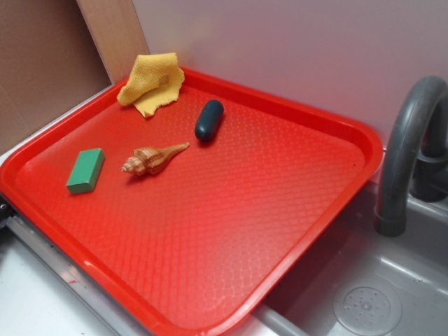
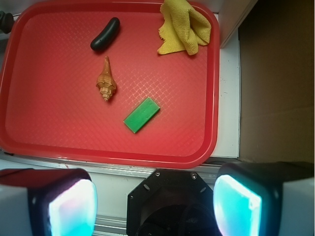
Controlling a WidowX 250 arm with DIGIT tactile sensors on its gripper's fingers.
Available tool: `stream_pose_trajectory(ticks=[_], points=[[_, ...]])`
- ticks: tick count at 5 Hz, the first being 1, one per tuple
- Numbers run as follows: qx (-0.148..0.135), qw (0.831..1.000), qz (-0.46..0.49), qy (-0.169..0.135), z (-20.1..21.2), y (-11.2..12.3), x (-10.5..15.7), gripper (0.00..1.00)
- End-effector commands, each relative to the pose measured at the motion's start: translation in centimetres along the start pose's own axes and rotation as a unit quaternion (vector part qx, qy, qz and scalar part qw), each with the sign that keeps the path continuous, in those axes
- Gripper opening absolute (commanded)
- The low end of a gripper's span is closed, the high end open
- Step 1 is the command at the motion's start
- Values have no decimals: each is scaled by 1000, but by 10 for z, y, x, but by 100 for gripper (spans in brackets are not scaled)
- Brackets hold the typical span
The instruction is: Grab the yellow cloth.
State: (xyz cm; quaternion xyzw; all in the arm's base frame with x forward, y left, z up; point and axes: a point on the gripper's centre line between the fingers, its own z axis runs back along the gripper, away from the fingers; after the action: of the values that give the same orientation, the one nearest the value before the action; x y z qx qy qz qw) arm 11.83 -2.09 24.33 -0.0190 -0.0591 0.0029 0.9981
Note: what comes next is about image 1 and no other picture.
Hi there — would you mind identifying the yellow cloth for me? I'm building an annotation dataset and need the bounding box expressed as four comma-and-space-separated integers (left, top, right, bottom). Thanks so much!
117, 52, 185, 118

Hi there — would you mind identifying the grey plastic faucet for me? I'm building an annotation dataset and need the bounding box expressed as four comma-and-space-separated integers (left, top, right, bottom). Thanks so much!
374, 76, 447, 237

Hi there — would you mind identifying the light wooden board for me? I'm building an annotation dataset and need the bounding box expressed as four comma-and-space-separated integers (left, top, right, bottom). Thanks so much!
77, 0, 149, 83

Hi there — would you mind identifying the green rectangular block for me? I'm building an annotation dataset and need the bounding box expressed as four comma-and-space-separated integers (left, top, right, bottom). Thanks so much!
66, 148, 105, 195

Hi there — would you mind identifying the dark blue oval capsule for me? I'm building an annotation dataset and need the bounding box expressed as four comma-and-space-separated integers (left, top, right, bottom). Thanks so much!
195, 99, 224, 141

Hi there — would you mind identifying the brown striped seashell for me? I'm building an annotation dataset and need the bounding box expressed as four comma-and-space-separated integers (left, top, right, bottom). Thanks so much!
120, 142, 190, 176

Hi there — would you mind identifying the grey plastic sink basin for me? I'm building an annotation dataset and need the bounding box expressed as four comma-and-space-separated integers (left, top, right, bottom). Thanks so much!
252, 181, 448, 336

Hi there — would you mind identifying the black object at left edge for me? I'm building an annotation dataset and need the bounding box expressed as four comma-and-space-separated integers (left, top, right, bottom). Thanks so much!
0, 203, 10, 223

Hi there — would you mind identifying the red plastic tray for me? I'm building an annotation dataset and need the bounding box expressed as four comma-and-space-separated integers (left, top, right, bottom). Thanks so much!
1, 70, 383, 335

